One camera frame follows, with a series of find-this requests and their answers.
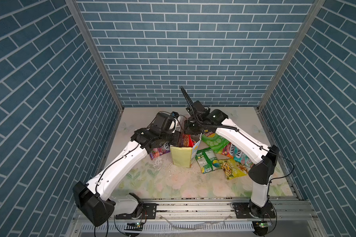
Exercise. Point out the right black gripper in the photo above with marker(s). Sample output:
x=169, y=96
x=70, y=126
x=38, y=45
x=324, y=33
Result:
x=186, y=128

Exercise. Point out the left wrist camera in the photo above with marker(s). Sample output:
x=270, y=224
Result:
x=175, y=115

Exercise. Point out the white slotted cable duct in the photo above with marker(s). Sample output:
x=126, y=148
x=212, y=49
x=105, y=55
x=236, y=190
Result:
x=174, y=227

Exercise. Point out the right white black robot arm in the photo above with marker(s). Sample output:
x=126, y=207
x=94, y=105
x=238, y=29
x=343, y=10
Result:
x=263, y=156

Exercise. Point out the black mounting plate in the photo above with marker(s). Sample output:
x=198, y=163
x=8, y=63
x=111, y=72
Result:
x=249, y=210
x=145, y=211

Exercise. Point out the purple Fox's candy packet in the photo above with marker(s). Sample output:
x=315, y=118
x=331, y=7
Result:
x=157, y=152

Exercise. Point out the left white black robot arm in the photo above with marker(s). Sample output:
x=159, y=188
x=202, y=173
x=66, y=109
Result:
x=95, y=199

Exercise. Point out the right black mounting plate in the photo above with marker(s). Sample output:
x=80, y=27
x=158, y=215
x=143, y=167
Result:
x=249, y=210

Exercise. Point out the floral paper gift bag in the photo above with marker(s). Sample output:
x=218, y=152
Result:
x=184, y=157

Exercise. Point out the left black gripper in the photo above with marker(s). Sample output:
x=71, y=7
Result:
x=176, y=135

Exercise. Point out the yellow green snack packet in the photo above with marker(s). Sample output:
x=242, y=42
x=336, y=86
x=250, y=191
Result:
x=233, y=169

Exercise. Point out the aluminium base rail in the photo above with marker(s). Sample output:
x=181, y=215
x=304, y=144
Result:
x=294, y=218

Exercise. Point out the small green snack packet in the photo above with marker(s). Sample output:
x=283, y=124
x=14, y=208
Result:
x=207, y=160

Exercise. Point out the orange Fox's candy packet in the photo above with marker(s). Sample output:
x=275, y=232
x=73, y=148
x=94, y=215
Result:
x=229, y=150

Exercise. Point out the red snack packet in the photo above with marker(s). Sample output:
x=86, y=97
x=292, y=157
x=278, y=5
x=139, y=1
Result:
x=187, y=141

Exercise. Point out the teal snack packet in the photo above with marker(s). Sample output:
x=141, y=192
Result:
x=242, y=158

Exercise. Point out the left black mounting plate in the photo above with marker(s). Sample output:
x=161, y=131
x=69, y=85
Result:
x=145, y=211

